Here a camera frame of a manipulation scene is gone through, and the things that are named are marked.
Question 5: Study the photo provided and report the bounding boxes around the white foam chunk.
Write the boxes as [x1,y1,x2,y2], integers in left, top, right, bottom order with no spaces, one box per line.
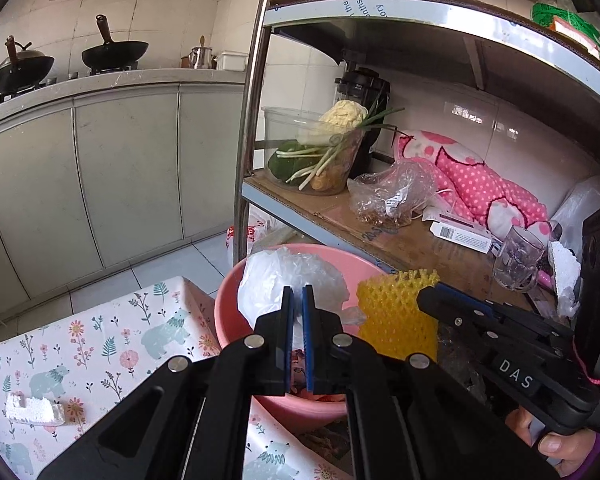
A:
[550,240,581,318]

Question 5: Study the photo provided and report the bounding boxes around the person's right hand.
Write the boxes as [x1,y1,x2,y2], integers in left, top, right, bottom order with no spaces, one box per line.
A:
[505,405,599,479]

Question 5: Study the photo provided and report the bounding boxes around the pink polka-dot cloth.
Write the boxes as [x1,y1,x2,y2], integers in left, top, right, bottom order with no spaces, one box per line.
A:
[392,130,553,241]

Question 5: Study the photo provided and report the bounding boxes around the clear bag of dried food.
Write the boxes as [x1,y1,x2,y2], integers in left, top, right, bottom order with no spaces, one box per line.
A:
[347,160,443,228]

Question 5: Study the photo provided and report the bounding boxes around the stainless steel kettle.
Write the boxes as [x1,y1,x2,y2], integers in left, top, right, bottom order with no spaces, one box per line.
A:
[187,35,216,70]

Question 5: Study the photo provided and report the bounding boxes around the white lidded container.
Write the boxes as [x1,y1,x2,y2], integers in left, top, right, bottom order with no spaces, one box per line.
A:
[215,50,246,72]

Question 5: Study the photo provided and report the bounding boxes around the gas stove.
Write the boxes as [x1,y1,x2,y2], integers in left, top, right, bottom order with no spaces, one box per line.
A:
[0,60,141,106]

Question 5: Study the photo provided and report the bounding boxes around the black open wok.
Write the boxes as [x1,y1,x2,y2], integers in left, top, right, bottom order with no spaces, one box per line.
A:
[81,14,150,70]

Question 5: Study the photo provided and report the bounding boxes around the yellow foam fruit net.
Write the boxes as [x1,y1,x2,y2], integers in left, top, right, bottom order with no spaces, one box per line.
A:
[356,269,441,361]

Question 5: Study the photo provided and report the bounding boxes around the black blender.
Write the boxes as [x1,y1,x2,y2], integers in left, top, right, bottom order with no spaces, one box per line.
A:
[335,67,392,181]

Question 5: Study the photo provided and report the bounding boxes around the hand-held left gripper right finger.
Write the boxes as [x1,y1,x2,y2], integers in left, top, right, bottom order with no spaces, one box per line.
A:
[302,285,561,480]

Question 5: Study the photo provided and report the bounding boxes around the white foam piece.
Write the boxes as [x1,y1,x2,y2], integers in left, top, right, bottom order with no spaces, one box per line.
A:
[5,392,67,428]

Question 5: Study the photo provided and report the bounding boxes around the white flat box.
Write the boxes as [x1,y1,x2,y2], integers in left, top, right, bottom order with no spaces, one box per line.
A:
[429,212,501,255]

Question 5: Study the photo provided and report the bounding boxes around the green net bag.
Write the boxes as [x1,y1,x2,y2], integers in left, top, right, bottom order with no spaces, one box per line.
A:
[531,0,600,66]

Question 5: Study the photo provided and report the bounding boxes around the large clear plastic bag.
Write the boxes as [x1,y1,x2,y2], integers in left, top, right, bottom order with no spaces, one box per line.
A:
[550,175,600,256]

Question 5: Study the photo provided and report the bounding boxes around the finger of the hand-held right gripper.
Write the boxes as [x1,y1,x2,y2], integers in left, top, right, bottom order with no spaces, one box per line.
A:
[431,281,577,343]
[416,286,506,361]

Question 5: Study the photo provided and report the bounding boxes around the green onions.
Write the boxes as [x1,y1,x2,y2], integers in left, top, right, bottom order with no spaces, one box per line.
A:
[285,106,406,191]

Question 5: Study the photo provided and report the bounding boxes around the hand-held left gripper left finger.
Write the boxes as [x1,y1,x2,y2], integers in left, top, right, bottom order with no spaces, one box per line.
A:
[37,285,295,480]

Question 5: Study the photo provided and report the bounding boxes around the cauliflower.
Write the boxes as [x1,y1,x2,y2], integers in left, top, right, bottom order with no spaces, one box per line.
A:
[300,100,370,143]

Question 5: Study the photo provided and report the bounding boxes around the red white plastic bag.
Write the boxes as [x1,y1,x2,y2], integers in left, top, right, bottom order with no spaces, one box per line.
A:
[225,210,281,271]

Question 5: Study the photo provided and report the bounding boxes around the floral bear tablecloth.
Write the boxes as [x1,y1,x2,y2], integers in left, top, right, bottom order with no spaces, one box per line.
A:
[0,275,353,480]

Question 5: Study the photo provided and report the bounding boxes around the pink plastic basin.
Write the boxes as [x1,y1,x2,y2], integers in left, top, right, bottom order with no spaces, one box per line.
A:
[214,243,386,431]

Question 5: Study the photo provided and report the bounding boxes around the grey kitchen counter cabinet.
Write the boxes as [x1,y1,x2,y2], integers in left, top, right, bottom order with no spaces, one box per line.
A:
[0,67,248,341]

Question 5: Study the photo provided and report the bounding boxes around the black wok with lid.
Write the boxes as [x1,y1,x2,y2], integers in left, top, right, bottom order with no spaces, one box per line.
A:
[0,35,56,96]

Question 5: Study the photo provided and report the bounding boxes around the glass mug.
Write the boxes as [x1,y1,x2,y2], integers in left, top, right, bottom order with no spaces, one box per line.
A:
[492,225,546,292]

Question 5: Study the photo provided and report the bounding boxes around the clear crumpled plastic film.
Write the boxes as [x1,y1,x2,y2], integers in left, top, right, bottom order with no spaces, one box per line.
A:
[437,322,488,401]

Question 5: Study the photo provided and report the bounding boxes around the dark green vegetable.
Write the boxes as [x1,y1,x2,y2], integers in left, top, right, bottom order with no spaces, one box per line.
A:
[267,142,313,183]

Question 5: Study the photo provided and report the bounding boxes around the metal shelf rack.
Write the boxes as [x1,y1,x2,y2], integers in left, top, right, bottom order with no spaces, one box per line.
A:
[232,0,600,311]

